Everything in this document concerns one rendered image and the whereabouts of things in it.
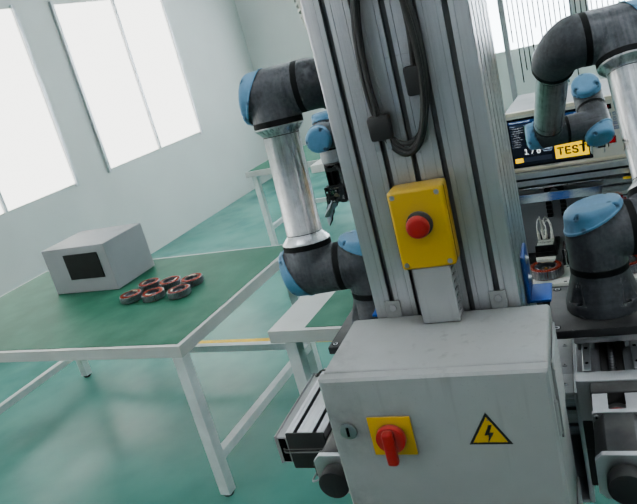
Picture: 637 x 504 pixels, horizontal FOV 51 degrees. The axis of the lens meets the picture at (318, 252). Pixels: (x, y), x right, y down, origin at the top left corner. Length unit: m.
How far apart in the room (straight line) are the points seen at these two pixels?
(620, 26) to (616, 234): 0.44
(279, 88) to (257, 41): 8.24
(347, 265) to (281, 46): 8.15
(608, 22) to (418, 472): 1.00
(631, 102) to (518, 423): 0.79
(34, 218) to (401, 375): 5.56
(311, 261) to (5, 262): 4.77
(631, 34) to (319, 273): 0.83
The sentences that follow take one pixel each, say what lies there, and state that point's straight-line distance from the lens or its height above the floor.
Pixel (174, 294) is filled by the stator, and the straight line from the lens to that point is 3.16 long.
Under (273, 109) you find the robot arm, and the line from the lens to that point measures 1.51.
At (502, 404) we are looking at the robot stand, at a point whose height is 1.18.
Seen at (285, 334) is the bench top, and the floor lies 0.73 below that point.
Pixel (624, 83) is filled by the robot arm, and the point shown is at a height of 1.47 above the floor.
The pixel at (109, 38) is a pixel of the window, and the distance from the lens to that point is 7.56.
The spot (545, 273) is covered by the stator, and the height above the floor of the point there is 0.81.
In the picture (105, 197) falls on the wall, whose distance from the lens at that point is 7.00.
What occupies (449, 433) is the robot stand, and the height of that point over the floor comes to 1.13.
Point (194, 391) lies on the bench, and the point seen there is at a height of 0.52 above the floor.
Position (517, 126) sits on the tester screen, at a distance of 2.37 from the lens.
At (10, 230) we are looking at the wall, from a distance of 6.20.
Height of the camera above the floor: 1.71
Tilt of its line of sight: 17 degrees down
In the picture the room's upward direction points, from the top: 15 degrees counter-clockwise
